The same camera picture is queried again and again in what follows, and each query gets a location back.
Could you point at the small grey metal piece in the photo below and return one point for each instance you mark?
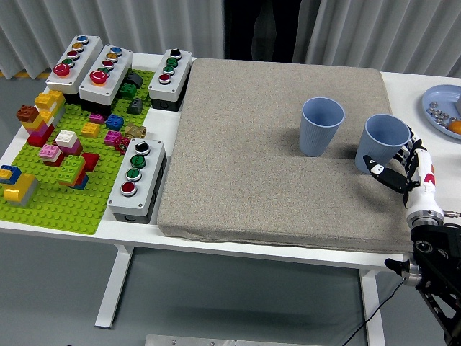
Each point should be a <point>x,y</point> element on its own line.
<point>454,119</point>

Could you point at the green orange blue brick stack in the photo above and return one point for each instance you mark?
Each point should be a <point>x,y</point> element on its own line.
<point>70,167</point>

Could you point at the dark green brick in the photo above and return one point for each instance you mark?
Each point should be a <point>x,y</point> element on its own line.
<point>127,91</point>

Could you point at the four-button control box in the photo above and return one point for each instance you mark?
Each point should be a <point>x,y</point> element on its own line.
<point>151,173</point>
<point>178,77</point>

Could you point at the person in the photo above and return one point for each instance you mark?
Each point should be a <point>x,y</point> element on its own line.
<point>263,29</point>

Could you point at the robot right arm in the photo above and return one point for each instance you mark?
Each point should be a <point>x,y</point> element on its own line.
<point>439,259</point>

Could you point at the yellow white grey brick stack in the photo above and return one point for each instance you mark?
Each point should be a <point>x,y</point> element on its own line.
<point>48,99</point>

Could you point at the dark grey sloped brick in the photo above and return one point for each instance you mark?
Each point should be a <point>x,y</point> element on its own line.
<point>135,79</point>

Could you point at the white pink brick stack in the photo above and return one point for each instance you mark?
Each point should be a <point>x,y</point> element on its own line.
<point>66,138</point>

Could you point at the small magenta brick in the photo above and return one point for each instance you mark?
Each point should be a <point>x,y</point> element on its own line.
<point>96,118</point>

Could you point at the blue yellow grey brick stack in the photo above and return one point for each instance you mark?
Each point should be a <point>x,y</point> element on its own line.
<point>21,184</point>

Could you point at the brown yellow red brick stack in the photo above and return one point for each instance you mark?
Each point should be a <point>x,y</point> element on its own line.
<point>36,129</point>

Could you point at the five-button control box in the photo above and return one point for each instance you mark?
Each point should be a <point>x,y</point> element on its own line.
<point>81,68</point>
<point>115,77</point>

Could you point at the orange fruit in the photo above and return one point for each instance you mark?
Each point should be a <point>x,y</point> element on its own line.
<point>455,127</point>

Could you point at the pink red brick stack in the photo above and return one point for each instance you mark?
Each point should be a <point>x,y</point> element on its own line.
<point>48,151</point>

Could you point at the blue ribbed cup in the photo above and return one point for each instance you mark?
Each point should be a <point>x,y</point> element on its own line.
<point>317,140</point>
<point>374,147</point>

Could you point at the grey-brown fabric mat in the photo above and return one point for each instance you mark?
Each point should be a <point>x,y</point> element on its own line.
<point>252,162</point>

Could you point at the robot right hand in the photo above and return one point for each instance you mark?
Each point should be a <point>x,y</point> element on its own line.
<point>423,191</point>

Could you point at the white pleated curtain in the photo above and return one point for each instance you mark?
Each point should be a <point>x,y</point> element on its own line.
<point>162,21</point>

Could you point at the green studded baseplate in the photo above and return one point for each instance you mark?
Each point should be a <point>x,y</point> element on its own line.
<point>54,212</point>

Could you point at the blue plate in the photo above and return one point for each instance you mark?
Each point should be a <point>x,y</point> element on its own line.
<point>441,94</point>

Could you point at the white table leg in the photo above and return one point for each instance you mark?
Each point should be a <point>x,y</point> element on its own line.
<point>372,310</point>
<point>115,284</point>

